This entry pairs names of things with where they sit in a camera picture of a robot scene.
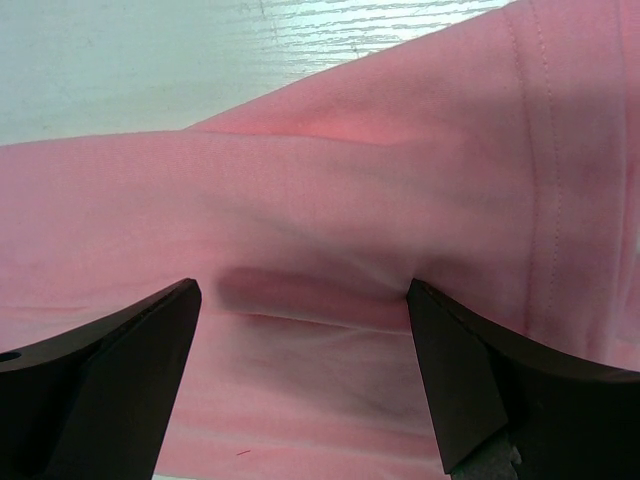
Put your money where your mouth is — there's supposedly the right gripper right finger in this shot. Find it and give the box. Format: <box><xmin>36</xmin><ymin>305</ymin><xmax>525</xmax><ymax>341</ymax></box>
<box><xmin>406</xmin><ymin>280</ymin><xmax>639</xmax><ymax>479</ymax></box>

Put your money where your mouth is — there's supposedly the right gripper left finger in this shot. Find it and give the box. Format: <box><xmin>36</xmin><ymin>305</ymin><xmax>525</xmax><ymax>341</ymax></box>
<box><xmin>1</xmin><ymin>279</ymin><xmax>202</xmax><ymax>480</ymax></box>

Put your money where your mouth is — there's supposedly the pink t-shirt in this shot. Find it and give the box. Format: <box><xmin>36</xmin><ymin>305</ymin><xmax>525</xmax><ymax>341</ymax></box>
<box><xmin>1</xmin><ymin>1</ymin><xmax>639</xmax><ymax>479</ymax></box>

